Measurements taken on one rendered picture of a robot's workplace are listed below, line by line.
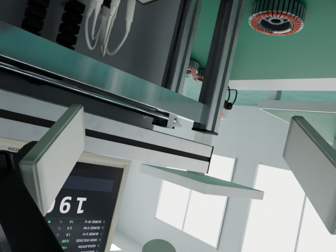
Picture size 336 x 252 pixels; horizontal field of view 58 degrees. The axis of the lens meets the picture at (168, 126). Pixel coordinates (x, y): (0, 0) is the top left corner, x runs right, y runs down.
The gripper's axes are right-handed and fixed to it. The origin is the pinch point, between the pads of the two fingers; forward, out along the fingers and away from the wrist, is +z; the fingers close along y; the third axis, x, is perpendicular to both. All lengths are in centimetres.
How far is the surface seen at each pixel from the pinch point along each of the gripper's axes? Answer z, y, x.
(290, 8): 47, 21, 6
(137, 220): 530, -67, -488
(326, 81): 85, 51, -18
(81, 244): 11.8, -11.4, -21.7
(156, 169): 81, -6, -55
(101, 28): 26.6, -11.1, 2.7
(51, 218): 10.8, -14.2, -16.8
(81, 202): 13.5, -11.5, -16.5
